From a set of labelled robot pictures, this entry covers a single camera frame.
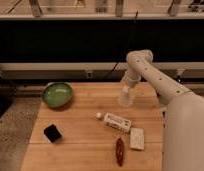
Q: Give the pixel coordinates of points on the black eraser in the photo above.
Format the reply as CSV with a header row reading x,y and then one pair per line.
x,y
52,133

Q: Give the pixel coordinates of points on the white tube with label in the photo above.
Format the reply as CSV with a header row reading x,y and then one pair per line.
x,y
115,121

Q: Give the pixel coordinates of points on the white rectangular block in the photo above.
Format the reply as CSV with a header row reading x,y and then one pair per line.
x,y
137,139

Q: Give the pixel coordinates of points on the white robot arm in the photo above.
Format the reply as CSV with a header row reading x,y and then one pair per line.
x,y
183,135

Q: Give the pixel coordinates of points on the wooden table board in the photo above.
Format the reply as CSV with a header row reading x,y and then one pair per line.
x,y
89,145

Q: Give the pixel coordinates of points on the dried red chili pepper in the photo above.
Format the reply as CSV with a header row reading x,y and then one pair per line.
x,y
119,151

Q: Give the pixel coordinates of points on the black equipment at left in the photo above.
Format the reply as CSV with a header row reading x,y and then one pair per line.
x,y
7,91

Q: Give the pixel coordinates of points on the green bowl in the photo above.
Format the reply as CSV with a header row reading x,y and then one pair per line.
x,y
57,94

